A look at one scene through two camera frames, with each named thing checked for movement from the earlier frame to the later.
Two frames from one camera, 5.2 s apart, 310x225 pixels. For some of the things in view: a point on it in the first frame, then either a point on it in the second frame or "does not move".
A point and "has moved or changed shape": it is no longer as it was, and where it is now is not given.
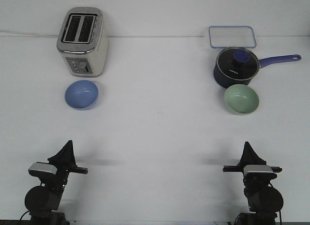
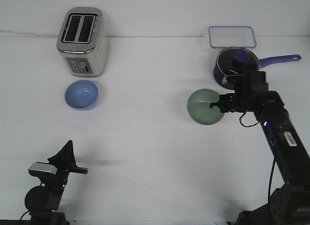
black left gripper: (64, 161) does not move
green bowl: (241, 99) has moved or changed shape
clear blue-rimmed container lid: (232, 37) does not move
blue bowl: (81, 94) does not move
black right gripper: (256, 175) → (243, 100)
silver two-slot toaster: (83, 41) does not move
